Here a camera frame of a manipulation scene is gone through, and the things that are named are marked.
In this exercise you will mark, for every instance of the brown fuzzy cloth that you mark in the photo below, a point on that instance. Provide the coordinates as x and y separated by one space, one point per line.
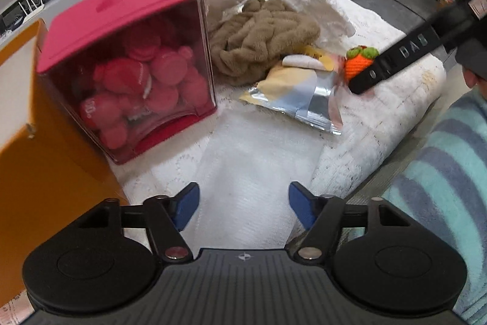
258 35

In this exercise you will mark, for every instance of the white sheer lace cloth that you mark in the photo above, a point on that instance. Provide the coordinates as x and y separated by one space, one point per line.
247 176

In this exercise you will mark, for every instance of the white crackle-pattern table cover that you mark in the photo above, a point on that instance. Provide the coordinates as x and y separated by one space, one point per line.
380 127

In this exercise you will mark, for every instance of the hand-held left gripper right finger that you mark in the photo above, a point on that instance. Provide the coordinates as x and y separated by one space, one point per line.
300 204

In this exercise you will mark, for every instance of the pile of red plush balls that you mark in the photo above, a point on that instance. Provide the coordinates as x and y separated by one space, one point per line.
125 75

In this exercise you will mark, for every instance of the white wifi router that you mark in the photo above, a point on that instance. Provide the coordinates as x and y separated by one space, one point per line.
32 7

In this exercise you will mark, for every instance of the silver foil packet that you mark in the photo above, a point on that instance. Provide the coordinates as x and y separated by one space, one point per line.
304 102

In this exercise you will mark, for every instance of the orange crochet carrot toy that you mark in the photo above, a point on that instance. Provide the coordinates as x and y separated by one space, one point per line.
355 68

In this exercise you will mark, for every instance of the orange cardboard box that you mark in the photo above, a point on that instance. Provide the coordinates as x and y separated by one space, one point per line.
49 176

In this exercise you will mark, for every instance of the red box with clear front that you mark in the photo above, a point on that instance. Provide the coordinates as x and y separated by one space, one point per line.
114 5

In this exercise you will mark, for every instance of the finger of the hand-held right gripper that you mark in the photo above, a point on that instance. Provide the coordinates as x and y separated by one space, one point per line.
395 58

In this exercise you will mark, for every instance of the yellow and white plush toy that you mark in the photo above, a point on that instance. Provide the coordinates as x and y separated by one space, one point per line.
304 60

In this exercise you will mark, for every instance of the person's striped fleece clothing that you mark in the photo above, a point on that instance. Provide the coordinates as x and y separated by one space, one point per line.
437 195

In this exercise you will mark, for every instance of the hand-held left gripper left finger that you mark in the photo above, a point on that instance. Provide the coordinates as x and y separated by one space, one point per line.
188 204

